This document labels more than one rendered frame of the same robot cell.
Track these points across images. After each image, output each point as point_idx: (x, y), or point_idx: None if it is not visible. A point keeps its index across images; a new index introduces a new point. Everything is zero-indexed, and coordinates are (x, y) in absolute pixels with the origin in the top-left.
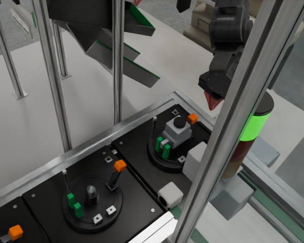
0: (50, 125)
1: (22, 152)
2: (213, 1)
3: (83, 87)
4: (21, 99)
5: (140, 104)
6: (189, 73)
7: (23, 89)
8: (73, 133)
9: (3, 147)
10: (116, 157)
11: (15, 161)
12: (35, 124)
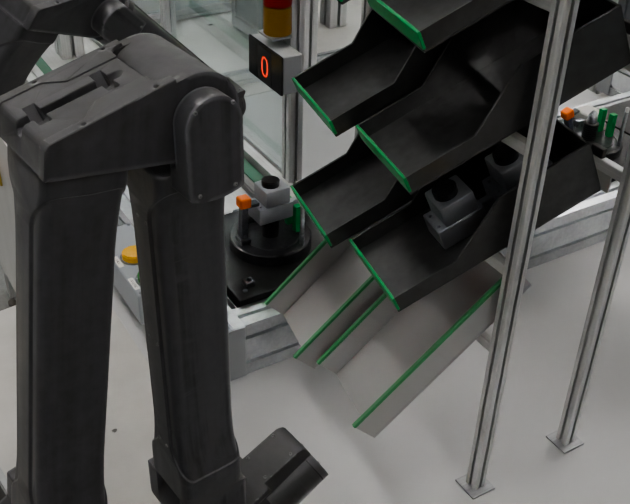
0: (479, 373)
1: (515, 336)
2: (3, 496)
3: (422, 446)
4: (555, 429)
5: (293, 398)
6: (142, 470)
7: (560, 448)
8: None
9: (551, 345)
10: None
11: (522, 325)
12: (508, 377)
